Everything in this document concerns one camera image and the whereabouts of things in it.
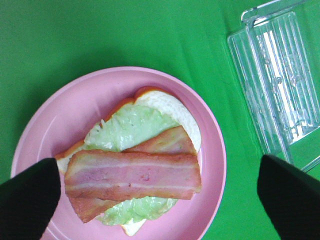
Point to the green lettuce leaf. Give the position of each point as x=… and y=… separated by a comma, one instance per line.
x=128, y=127

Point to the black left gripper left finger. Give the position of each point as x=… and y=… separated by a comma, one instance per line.
x=29, y=200

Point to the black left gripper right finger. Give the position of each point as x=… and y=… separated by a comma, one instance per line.
x=290, y=198

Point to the pink round plate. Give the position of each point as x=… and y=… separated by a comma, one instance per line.
x=68, y=115

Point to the bacon strip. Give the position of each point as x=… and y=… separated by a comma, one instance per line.
x=100, y=207
x=120, y=176

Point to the right clear plastic tray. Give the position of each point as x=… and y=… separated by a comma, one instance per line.
x=271, y=62

